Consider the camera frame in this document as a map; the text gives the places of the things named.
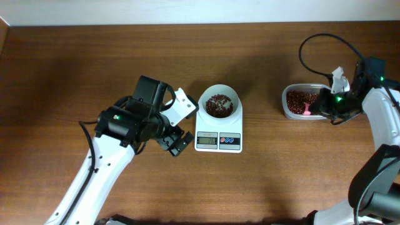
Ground pink measuring scoop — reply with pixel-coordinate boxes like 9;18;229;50
303;102;311;116

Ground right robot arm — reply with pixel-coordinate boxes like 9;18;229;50
307;57;399;225

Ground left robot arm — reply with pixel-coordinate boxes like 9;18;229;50
47;76;199;224

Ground white digital kitchen scale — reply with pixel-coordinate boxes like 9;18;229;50
194;101;244;153

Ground clear plastic bean container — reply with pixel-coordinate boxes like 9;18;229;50
282;84;329;120

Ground red adzuki beans pile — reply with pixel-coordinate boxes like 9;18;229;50
286;90;319;115

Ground beans in white bowl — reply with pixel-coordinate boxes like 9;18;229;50
206;94;234;118

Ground white round bowl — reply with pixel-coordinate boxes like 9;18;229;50
198;84;241;119

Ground right black cable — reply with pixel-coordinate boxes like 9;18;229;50
298;32;366;79

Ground black cable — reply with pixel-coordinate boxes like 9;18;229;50
298;32;366;79
59;120;98;225

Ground left black cable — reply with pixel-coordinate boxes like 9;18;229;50
59;120;98;225

